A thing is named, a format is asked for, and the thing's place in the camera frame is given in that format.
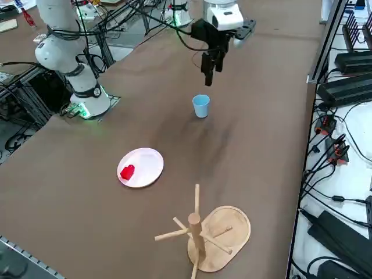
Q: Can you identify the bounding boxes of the grey aluminium edge rail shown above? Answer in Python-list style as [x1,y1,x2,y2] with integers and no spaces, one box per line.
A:
[0,234,65,279]

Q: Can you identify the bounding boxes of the wooden board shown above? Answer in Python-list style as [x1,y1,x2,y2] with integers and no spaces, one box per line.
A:
[0,17,19,34]

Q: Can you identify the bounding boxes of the orange black connector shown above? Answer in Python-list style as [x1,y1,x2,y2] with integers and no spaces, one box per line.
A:
[324,134,350,166]
[315,114,337,137]

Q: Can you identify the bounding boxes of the red bottle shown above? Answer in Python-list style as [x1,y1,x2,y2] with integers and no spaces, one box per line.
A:
[20,6,38,29]

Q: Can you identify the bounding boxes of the black power brick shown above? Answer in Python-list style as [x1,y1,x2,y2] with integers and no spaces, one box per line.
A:
[315,257,360,279]
[334,49,372,75]
[316,73,372,108]
[307,209,372,273]

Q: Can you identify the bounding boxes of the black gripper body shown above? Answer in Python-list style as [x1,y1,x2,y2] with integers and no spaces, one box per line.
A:
[190,18,232,55]

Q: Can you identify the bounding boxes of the black aluminium frame stand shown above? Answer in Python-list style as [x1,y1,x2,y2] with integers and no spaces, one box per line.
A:
[0,61,75,130]

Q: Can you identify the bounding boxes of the pink round plate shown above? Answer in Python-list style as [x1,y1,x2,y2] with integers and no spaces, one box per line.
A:
[117,147,164,188]

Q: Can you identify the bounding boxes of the wooden cup rack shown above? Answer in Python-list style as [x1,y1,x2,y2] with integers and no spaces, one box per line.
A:
[154,183,251,279]

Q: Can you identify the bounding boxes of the red block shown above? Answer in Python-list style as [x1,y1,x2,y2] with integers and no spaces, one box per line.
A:
[120,164,136,180]

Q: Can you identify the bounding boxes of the black slotted stand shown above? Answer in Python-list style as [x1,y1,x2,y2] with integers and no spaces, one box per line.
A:
[342,10,372,53]

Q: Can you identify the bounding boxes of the aluminium frame post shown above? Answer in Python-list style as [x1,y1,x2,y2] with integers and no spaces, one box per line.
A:
[306,0,349,84]

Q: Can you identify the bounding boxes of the blue plastic cup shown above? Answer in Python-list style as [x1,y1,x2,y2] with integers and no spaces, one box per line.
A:
[191,94,211,119]

